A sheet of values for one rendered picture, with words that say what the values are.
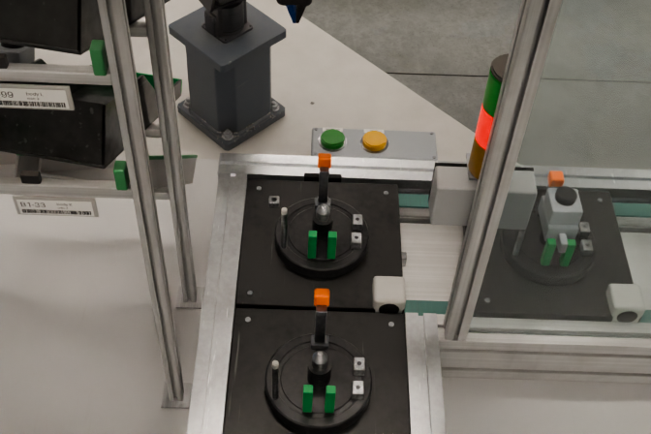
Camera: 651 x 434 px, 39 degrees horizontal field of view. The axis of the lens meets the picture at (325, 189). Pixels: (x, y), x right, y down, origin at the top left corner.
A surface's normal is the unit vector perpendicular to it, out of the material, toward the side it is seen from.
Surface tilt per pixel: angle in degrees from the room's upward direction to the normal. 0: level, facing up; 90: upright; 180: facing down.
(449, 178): 0
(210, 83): 90
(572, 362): 90
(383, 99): 0
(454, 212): 90
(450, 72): 2
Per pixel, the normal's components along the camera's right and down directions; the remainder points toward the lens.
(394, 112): 0.04, -0.66
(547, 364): -0.01, 0.75
